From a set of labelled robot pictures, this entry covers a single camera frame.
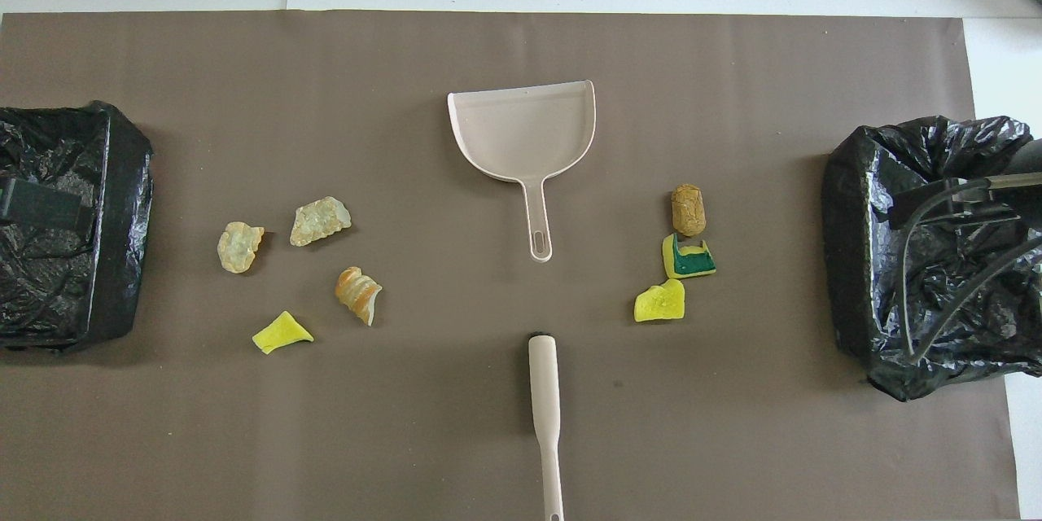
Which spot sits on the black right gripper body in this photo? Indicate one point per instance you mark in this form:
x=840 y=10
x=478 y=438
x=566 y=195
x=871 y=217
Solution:
x=1026 y=187

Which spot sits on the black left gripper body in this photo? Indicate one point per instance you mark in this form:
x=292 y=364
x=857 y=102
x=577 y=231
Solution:
x=41 y=203

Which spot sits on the small pale trash lump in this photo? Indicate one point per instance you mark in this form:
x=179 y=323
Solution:
x=238 y=248

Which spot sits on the thin yellow sponge wedge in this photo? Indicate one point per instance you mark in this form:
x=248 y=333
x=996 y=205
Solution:
x=281 y=334

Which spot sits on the large pale trash lump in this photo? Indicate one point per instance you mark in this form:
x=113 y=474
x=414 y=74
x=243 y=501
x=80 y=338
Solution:
x=319 y=221

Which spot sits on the orange white ridged trash piece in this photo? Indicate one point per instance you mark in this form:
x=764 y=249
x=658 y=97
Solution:
x=358 y=295

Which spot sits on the brown cork trash piece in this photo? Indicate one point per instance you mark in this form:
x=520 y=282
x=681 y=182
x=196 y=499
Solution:
x=689 y=212

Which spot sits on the green topped yellow sponge chunk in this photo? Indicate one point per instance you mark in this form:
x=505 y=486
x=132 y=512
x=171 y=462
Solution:
x=690 y=263

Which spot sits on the plain yellow sponge chunk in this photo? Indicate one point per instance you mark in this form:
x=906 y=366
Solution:
x=659 y=305

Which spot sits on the beige plastic dustpan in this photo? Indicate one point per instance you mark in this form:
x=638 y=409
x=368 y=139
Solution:
x=521 y=134

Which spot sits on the flat black bag lined bin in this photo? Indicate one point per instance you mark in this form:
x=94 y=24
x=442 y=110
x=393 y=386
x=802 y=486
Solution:
x=122 y=260

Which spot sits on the crumpled black bag lined bin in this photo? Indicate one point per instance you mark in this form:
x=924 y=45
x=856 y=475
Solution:
x=855 y=260

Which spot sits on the brown paper table mat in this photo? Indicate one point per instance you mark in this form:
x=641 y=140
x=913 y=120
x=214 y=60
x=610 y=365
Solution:
x=488 y=41

